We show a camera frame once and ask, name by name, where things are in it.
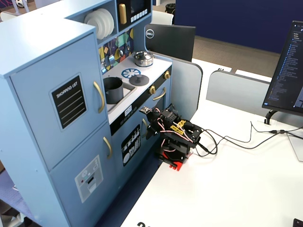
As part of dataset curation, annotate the white chair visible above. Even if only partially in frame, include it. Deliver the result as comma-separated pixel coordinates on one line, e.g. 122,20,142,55
151,10,175,26

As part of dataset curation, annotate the gold dishwasher door handle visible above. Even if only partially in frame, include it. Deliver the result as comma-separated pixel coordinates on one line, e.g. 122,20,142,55
141,118,148,138

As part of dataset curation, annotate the metal ladle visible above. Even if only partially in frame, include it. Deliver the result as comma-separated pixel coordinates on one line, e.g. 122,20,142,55
117,37,125,57

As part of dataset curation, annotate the dark gray toy pot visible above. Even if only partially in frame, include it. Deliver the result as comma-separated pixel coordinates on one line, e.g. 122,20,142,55
103,77,125,105

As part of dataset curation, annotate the gray rounded desk divider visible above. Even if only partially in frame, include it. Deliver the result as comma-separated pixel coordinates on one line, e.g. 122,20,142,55
151,52,204,114

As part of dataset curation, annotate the long black cable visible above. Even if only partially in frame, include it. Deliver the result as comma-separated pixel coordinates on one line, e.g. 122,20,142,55
198,121,303,150

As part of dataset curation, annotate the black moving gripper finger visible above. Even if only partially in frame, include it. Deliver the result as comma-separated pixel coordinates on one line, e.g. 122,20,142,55
147,125,159,140

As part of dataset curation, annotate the dark gray pot lid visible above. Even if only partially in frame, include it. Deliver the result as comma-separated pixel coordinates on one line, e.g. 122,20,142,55
129,74,150,87

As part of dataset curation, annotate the gold lower fridge door handle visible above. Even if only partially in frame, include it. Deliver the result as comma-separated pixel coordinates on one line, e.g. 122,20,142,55
103,136,113,160

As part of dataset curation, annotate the gray monitor base plate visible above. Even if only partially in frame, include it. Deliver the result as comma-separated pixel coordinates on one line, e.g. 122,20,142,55
287,131,303,163

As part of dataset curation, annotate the gold oven door handle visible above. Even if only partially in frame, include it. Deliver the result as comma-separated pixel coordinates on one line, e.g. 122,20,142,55
152,87,167,101

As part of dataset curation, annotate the stainless steel pot with lid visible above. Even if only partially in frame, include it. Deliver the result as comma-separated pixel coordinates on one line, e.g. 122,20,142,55
131,51,155,68

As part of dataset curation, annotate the gray toy sink basin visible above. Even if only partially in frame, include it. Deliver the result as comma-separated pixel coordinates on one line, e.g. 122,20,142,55
104,83,137,112

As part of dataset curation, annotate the metal skimmer utensil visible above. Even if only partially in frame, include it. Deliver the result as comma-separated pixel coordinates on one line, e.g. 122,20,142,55
100,48,106,71

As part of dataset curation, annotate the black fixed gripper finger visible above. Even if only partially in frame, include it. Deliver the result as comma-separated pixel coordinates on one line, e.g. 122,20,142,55
144,112,156,128

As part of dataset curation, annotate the black toy microwave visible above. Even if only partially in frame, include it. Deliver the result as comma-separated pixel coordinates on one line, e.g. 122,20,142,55
116,0,152,32

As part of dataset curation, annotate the blue wooden toy kitchen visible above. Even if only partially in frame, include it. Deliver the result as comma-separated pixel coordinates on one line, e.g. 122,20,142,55
0,0,174,227

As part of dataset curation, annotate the red table clamp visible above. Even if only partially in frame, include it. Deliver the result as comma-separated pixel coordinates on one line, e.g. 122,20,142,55
155,151,194,171

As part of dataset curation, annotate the white toy plate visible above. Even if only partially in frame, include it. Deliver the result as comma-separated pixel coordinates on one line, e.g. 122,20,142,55
107,9,115,33
96,8,112,36
84,11,107,40

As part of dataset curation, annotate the metal slotted spatula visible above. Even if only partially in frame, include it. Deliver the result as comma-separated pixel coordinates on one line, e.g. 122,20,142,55
108,42,116,66

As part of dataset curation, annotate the black Dell monitor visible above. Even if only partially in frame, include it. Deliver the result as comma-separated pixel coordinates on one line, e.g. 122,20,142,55
144,23,197,63

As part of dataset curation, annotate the gold fridge door handle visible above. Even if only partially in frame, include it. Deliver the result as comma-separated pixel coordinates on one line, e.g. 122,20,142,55
103,136,113,160
92,81,106,114

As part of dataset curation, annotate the gold microwave handle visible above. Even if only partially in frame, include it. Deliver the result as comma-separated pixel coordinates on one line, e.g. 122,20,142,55
118,3,127,25

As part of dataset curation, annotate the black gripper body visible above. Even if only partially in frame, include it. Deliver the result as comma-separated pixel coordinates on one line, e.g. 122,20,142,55
151,109,178,133

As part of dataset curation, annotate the black trash bin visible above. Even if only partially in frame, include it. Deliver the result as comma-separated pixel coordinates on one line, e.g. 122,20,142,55
165,3,177,15

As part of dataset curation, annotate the gold upper fridge door handle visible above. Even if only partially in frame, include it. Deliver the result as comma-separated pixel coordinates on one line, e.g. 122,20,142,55
92,81,106,114

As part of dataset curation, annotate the looped black cable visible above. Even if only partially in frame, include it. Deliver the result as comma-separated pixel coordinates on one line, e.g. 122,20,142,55
196,129,219,157

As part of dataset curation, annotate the black monitor showing code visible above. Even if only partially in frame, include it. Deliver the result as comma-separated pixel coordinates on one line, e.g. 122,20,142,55
261,20,303,117

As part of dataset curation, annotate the gray low desk divider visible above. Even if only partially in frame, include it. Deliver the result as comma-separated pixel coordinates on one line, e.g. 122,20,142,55
205,70,272,117

